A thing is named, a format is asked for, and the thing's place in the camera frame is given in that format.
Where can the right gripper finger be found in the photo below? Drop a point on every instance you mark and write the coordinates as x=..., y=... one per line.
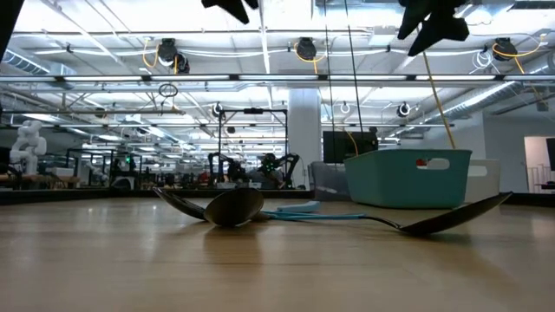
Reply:
x=446, y=30
x=416, y=15

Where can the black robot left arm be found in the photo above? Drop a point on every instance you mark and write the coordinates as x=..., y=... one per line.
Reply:
x=8, y=19

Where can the black background robot arm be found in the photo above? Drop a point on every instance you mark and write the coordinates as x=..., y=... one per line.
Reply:
x=291, y=159
x=234, y=169

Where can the small black ceiling reel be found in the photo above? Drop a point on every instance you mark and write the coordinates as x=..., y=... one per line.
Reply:
x=403, y=109
x=217, y=110

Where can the white building column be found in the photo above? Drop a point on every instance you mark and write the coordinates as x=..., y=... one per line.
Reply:
x=303, y=130

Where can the black monitor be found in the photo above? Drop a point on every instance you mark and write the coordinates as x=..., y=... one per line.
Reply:
x=342, y=147

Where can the teal plastic bin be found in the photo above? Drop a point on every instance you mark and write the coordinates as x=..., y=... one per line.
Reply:
x=390, y=182

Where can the grey translucent plastic bin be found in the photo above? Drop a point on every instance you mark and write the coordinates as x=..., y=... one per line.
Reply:
x=329, y=180

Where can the white humanoid robot figure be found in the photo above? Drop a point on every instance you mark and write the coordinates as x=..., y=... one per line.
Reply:
x=28, y=145

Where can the silver ventilation duct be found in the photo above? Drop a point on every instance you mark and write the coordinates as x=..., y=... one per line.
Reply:
x=26, y=65
x=485, y=97

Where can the black metal rig frame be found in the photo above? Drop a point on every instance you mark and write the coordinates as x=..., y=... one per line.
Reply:
x=253, y=111

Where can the black wall screen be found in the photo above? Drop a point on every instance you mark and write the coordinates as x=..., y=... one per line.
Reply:
x=551, y=154

